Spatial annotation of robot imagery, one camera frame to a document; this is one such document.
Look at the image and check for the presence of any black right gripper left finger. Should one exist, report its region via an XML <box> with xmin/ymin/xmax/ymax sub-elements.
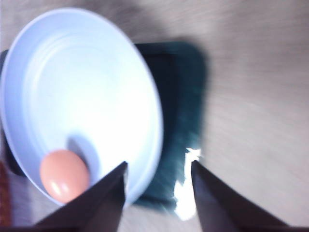
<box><xmin>2</xmin><ymin>162</ymin><xmax>128</xmax><ymax>232</ymax></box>

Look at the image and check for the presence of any blue round plate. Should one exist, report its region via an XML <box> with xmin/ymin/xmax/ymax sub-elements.
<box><xmin>1</xmin><ymin>8</ymin><xmax>163</xmax><ymax>204</ymax></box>

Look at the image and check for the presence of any black rectangular tray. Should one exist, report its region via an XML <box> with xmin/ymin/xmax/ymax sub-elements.
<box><xmin>0</xmin><ymin>41</ymin><xmax>208</xmax><ymax>220</ymax></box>

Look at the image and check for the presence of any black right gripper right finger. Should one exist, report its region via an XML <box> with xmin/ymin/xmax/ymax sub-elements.
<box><xmin>191</xmin><ymin>160</ymin><xmax>309</xmax><ymax>232</ymax></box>

